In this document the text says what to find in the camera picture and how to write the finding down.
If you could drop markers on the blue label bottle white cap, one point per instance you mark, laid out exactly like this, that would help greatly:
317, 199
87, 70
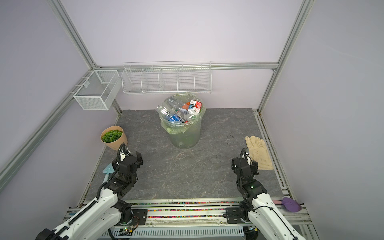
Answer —
175, 117

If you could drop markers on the green artificial plant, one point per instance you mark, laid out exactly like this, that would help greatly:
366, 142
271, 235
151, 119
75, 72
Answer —
111, 136

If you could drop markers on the beige plant pot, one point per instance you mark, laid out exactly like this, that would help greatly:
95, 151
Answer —
115, 145

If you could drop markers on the right aluminium frame post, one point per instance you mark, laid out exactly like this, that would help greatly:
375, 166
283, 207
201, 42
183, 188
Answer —
302, 15

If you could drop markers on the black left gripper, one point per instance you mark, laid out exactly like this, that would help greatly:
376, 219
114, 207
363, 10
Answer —
139, 161

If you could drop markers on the purple pink tool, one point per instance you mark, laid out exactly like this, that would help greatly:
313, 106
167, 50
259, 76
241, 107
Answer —
290, 204

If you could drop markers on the white wire wall basket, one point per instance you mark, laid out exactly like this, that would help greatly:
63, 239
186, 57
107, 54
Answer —
167, 77

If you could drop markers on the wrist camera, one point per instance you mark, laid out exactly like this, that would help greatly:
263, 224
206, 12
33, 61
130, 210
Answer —
248, 158
123, 154

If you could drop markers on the white mesh side basket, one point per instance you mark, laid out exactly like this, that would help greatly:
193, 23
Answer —
99, 90

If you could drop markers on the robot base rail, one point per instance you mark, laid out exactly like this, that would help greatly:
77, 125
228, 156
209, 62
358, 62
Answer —
192, 212

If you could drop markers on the green bagged waste bin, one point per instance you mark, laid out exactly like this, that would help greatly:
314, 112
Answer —
183, 135

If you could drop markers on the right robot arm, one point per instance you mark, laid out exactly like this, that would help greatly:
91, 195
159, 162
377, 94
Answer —
257, 206

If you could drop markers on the aluminium frame corner post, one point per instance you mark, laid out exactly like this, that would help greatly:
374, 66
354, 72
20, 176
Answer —
69, 27

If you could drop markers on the clear bottle blue cap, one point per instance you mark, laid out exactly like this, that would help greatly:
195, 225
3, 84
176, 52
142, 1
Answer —
174, 105

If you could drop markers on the beige wooden brush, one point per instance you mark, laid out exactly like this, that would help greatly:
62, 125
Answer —
259, 153

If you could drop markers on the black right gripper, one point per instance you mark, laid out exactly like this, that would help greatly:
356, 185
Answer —
254, 168

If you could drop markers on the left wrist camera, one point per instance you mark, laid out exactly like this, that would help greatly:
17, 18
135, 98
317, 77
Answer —
123, 154

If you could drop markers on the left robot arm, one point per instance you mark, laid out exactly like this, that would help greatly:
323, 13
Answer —
107, 209

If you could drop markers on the teal garden trowel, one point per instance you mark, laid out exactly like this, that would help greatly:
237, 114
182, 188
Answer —
108, 171

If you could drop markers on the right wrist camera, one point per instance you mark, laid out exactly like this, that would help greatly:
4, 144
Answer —
248, 158

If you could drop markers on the red label cola bottle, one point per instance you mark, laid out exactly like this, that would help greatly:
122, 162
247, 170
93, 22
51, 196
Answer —
195, 107

